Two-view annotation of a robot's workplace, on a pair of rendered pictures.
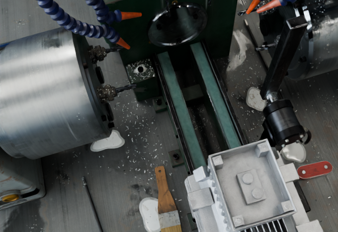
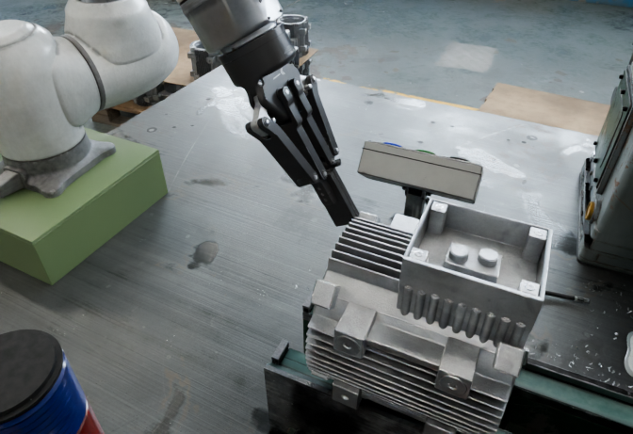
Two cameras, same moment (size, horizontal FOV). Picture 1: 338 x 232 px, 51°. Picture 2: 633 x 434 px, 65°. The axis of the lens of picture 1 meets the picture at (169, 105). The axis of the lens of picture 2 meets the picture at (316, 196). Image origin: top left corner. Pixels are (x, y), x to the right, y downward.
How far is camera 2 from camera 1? 0.56 m
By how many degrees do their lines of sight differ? 68
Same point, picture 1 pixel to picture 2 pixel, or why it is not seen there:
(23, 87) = not seen: outside the picture
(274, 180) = (462, 296)
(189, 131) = (615, 411)
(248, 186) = (474, 254)
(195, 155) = (559, 389)
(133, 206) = not seen: hidden behind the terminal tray
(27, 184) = (601, 221)
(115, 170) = (581, 340)
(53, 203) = (562, 264)
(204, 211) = not seen: hidden behind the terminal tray
